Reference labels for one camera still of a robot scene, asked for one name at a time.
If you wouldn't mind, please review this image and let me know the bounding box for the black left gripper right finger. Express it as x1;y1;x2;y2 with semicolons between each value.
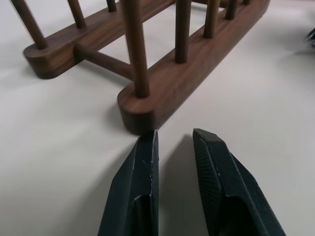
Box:
192;128;294;236

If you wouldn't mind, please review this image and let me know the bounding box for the dark wooden dish rack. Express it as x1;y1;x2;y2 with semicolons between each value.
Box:
10;0;271;136

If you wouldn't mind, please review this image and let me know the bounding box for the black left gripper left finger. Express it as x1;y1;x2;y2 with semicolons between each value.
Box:
97;129;160;236

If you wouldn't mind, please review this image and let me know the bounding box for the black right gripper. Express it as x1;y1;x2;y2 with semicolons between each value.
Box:
304;24;315;50

